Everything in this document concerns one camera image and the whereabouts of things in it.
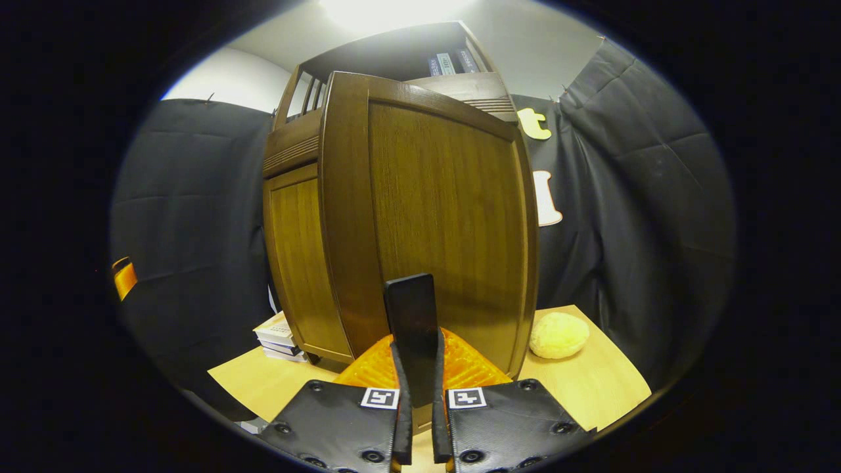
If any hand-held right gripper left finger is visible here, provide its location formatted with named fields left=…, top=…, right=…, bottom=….
left=260, top=335, right=413, bottom=473

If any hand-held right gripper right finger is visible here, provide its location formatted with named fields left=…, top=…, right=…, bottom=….
left=432, top=327, right=597, bottom=473

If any wooden shoe cabinet door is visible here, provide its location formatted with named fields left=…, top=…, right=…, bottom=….
left=264, top=164, right=355, bottom=365
left=319, top=71, right=539, bottom=411

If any wooden double-door shoe cabinet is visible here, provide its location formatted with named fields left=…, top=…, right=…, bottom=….
left=263, top=20, right=520, bottom=369

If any yellow round bun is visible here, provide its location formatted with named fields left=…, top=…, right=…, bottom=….
left=530, top=312, right=590, bottom=360

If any black backdrop cloth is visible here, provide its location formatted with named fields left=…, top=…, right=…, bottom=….
left=108, top=39, right=737, bottom=421

